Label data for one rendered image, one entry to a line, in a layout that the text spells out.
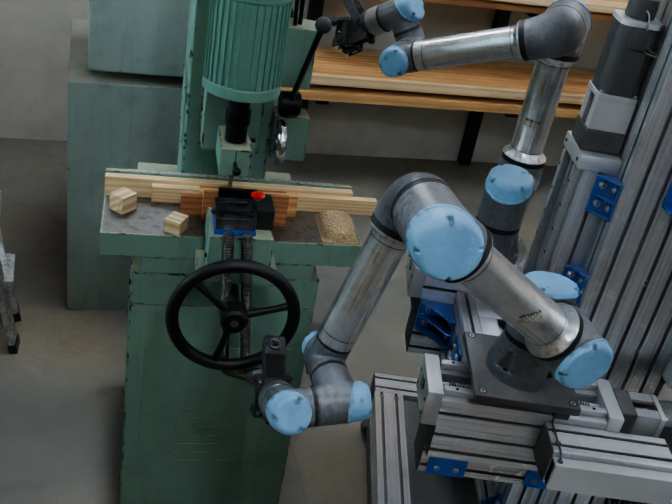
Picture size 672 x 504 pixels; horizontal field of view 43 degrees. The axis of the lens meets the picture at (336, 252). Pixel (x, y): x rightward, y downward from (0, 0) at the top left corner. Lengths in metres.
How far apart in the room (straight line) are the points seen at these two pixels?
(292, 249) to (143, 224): 0.34
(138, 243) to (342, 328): 0.56
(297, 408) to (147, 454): 0.88
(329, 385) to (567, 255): 0.67
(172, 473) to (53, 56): 2.48
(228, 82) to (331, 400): 0.73
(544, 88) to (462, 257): 0.91
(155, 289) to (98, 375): 0.97
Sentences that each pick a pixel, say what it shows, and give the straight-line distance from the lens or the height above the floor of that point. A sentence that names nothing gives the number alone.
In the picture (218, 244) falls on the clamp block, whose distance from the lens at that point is 1.83.
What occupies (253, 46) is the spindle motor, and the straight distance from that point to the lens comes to 1.83.
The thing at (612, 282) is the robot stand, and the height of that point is 0.99.
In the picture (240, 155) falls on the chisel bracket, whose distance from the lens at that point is 1.96.
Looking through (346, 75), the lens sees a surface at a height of 0.61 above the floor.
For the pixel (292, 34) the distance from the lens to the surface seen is 2.10.
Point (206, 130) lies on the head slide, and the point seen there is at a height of 1.05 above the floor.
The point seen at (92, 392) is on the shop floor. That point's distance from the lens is 2.87.
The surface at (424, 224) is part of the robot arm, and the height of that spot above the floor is 1.27.
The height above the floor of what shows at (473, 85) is 0.61.
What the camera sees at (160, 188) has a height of 0.94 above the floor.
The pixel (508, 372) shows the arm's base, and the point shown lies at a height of 0.84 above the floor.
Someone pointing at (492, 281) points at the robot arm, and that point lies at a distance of 1.46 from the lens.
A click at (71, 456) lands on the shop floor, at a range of 2.66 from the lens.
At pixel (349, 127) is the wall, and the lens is 4.62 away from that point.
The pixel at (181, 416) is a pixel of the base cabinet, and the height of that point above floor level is 0.37.
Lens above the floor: 1.88
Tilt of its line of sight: 30 degrees down
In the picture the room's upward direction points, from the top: 11 degrees clockwise
